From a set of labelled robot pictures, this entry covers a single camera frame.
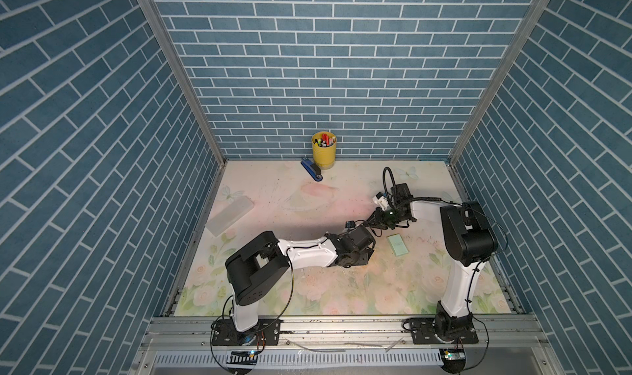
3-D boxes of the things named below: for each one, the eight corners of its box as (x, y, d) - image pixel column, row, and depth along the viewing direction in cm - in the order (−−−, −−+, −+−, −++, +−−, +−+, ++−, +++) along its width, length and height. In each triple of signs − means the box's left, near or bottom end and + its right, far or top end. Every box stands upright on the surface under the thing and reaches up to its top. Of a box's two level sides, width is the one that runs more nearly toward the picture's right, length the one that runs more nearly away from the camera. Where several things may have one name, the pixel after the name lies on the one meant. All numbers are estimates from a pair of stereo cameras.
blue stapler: (317, 183, 115) (316, 176, 111) (300, 165, 122) (299, 158, 118) (323, 179, 117) (323, 172, 113) (307, 162, 124) (306, 155, 120)
